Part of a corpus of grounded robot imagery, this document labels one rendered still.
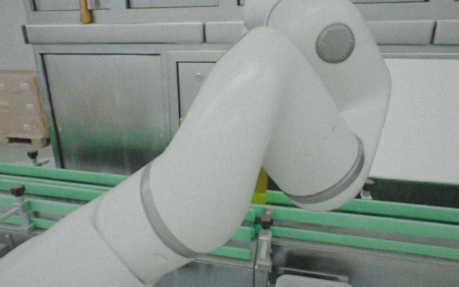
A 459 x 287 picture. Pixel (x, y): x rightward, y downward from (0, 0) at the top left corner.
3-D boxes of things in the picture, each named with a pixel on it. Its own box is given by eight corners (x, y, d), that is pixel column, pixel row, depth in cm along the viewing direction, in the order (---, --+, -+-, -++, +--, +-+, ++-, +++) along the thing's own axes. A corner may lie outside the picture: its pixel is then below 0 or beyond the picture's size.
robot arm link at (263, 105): (230, 295, 22) (414, 213, 18) (92, 186, 17) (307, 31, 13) (229, 182, 34) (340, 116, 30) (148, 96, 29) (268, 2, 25)
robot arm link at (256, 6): (304, -1, 49) (252, -17, 48) (285, 59, 53) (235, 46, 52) (282, 3, 63) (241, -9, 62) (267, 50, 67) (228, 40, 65)
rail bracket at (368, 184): (363, 215, 81) (371, 172, 77) (369, 230, 74) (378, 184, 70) (348, 213, 82) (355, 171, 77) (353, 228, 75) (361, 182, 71)
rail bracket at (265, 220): (273, 235, 71) (276, 191, 67) (268, 290, 55) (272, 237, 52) (261, 234, 72) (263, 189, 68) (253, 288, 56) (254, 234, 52)
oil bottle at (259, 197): (265, 219, 79) (268, 146, 72) (263, 232, 73) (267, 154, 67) (244, 217, 80) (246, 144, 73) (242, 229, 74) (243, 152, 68)
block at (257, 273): (272, 263, 72) (273, 240, 69) (269, 295, 63) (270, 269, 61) (257, 262, 72) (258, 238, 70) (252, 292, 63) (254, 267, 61)
